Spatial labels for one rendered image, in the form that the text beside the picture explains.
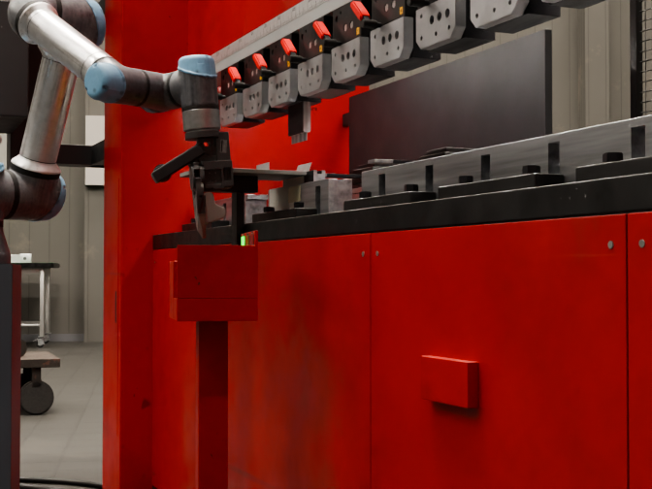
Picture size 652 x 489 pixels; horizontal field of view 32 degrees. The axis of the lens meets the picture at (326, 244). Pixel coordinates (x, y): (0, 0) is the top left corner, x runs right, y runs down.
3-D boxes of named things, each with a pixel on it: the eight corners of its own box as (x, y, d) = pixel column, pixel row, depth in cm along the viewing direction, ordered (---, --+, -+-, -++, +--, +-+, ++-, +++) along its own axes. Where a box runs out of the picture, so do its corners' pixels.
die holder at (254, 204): (194, 235, 350) (194, 204, 350) (212, 235, 352) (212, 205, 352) (247, 229, 304) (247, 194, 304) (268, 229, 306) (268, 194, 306)
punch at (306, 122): (288, 144, 282) (288, 107, 282) (295, 145, 283) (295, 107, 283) (303, 140, 273) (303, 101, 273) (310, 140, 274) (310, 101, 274)
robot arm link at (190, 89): (195, 62, 232) (223, 54, 226) (199, 114, 232) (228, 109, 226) (166, 59, 226) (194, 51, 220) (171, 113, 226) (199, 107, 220)
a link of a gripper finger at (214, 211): (229, 236, 223) (225, 189, 223) (199, 238, 222) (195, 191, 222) (227, 236, 226) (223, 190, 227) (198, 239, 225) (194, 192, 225)
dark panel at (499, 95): (348, 229, 371) (348, 97, 372) (354, 229, 371) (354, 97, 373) (545, 212, 267) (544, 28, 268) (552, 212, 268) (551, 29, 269)
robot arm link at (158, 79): (119, 73, 231) (154, 64, 224) (161, 80, 239) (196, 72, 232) (120, 111, 230) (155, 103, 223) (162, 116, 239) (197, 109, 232)
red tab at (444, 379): (420, 398, 183) (420, 355, 183) (431, 398, 183) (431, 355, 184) (467, 408, 169) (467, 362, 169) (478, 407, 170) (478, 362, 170)
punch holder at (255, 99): (243, 118, 304) (243, 57, 304) (272, 120, 307) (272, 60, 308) (261, 111, 290) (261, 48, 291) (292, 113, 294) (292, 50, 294)
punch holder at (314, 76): (297, 97, 267) (297, 28, 268) (330, 99, 271) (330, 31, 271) (322, 87, 253) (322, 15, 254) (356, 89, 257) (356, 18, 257)
